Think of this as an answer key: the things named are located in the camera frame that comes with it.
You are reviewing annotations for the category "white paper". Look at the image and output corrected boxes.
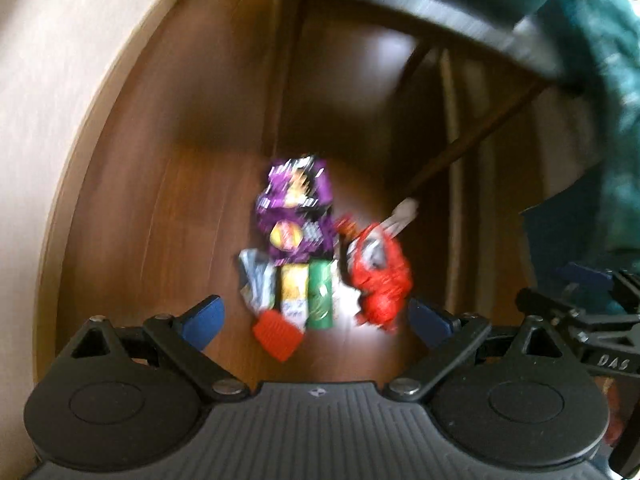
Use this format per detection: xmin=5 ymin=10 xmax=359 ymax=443
xmin=331 ymin=269 xmax=362 ymax=322

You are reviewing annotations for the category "teal checked blanket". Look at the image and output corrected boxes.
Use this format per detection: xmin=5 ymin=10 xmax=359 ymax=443
xmin=519 ymin=0 xmax=640 ymax=303

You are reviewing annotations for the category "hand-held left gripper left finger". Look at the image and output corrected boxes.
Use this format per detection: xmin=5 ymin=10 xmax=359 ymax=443
xmin=60 ymin=296 xmax=250 ymax=403

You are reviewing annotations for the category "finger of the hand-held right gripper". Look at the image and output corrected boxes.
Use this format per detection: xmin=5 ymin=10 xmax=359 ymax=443
xmin=554 ymin=260 xmax=640 ymax=313
xmin=515 ymin=287 xmax=598 ymax=356

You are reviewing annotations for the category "red textured plastic piece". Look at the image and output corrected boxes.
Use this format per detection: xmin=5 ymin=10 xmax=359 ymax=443
xmin=251 ymin=309 xmax=306 ymax=362

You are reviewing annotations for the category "silver foil wrapper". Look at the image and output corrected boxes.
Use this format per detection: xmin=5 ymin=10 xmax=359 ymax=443
xmin=238 ymin=249 xmax=277 ymax=312

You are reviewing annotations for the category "green cylindrical can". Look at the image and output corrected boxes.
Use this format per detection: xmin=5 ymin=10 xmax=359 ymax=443
xmin=306 ymin=259 xmax=335 ymax=332

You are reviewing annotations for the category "yellow carton box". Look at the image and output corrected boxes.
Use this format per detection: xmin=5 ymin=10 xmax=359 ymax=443
xmin=277 ymin=264 xmax=310 ymax=328

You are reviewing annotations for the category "wooden chair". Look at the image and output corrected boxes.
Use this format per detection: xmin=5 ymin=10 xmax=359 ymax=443
xmin=252 ymin=0 xmax=586 ymax=201

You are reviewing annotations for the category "purple chip bag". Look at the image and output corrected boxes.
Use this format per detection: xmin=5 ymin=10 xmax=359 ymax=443
xmin=254 ymin=154 xmax=337 ymax=267

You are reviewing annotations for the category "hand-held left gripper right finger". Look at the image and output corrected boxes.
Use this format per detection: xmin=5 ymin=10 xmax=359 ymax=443
xmin=387 ymin=298 xmax=576 ymax=402

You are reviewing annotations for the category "red plastic bag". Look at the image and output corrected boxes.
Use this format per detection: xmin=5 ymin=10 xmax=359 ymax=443
xmin=346 ymin=222 xmax=415 ymax=335

